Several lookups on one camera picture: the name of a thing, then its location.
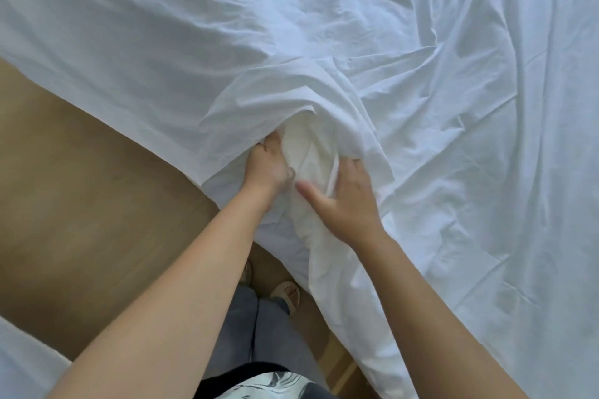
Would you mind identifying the person's left hand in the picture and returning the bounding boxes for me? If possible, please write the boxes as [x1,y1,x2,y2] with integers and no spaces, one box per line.
[240,130,297,200]

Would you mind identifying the person's right hand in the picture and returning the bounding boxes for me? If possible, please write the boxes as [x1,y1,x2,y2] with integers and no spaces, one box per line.
[295,157,391,248]

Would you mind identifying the white duvet cover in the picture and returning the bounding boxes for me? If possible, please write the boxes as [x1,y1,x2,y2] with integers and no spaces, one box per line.
[0,0,599,399]

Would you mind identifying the person's right forearm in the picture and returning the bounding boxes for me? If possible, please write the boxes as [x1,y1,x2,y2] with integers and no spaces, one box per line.
[347,230,532,399]

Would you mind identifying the person's left forearm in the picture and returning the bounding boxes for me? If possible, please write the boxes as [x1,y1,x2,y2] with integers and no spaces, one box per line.
[46,186,281,399]

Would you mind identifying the beige sandal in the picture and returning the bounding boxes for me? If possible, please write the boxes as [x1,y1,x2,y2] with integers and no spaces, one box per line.
[266,279,301,316]

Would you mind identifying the grey trousers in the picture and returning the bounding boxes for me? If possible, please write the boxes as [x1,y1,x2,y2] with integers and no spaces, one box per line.
[200,284,329,387]

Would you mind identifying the black and white shirt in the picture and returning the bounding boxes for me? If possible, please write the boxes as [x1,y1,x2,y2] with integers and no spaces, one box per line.
[198,363,338,399]

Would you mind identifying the white bedding cloth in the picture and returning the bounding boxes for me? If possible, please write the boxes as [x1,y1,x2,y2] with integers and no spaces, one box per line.
[0,316,74,399]

